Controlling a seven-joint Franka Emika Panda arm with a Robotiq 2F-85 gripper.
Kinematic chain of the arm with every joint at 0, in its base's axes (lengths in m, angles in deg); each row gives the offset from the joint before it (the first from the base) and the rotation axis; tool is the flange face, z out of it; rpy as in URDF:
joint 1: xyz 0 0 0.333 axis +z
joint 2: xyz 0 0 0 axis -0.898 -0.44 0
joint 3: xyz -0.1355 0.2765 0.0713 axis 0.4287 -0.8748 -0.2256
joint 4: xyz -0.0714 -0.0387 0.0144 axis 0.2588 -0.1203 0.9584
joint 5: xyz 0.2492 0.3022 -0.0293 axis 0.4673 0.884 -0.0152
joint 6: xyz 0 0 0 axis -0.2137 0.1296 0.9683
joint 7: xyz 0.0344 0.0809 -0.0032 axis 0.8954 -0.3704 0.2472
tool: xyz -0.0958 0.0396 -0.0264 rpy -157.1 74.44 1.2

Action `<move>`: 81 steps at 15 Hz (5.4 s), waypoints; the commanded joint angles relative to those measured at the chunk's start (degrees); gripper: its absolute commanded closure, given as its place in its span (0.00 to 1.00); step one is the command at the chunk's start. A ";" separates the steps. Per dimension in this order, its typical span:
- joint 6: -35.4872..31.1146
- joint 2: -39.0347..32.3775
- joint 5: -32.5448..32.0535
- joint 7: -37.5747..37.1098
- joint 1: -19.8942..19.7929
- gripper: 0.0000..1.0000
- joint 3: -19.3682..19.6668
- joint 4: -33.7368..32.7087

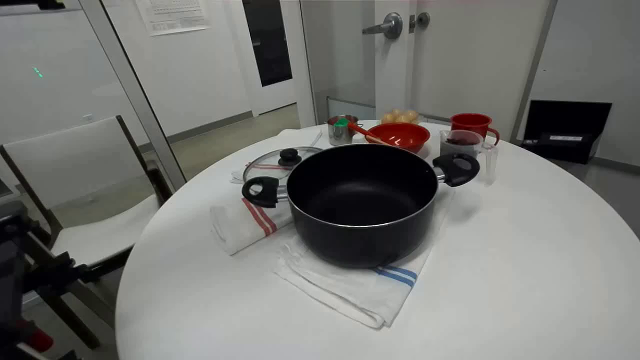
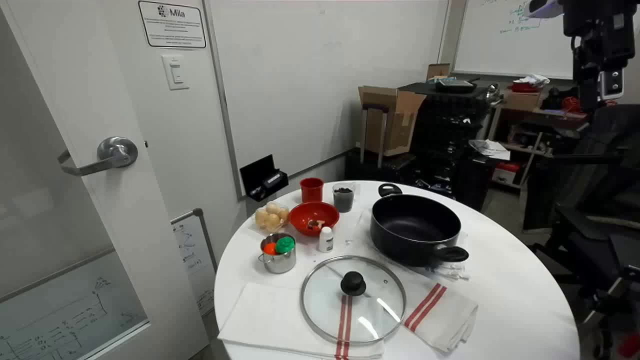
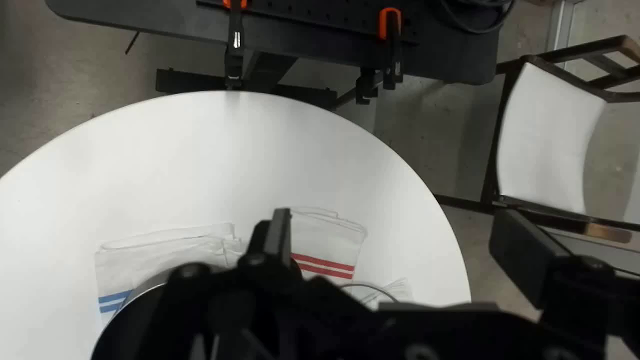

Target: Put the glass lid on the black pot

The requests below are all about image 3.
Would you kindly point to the orange black bar clamp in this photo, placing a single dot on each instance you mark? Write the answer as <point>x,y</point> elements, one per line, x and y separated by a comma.
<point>391,26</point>
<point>234,47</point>

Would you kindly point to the black robot mount stand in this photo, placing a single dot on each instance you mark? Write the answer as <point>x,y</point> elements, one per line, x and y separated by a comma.
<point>167,21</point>

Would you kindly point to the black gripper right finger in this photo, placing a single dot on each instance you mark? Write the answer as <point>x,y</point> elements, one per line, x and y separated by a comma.
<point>580,300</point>

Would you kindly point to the white chair dark frame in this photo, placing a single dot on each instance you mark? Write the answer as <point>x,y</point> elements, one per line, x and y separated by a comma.
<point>547,133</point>

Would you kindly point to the grey metal post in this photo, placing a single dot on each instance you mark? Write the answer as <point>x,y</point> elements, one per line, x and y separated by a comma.
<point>562,23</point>

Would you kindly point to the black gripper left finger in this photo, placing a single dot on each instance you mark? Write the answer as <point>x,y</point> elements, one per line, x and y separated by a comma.
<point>266,300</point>

